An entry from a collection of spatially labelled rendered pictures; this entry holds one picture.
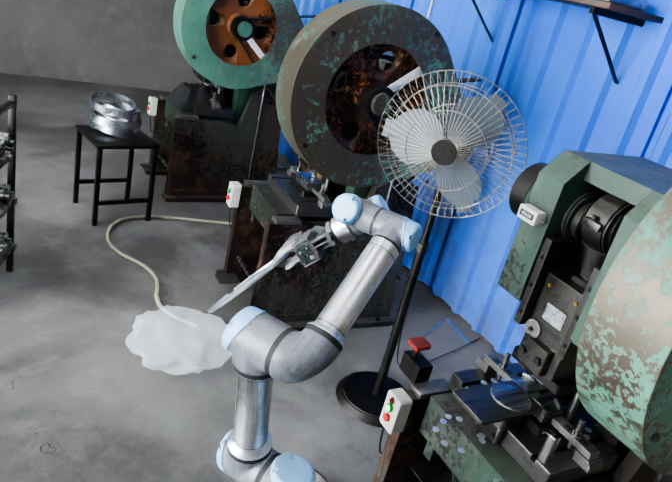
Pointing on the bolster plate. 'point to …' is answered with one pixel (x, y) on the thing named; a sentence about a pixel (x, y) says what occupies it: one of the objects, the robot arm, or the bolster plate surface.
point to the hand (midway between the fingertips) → (279, 260)
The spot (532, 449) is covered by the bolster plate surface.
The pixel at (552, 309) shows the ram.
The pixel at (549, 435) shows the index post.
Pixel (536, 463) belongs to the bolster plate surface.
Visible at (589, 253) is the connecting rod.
